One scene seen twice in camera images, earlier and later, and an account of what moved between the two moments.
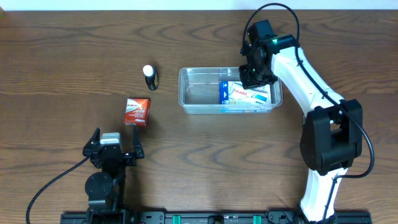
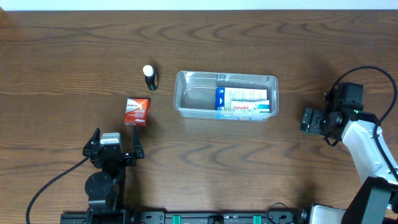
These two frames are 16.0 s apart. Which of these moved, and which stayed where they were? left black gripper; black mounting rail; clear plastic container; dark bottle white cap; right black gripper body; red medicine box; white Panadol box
Moved: clear plastic container; right black gripper body; white Panadol box
Stayed: left black gripper; red medicine box; dark bottle white cap; black mounting rail
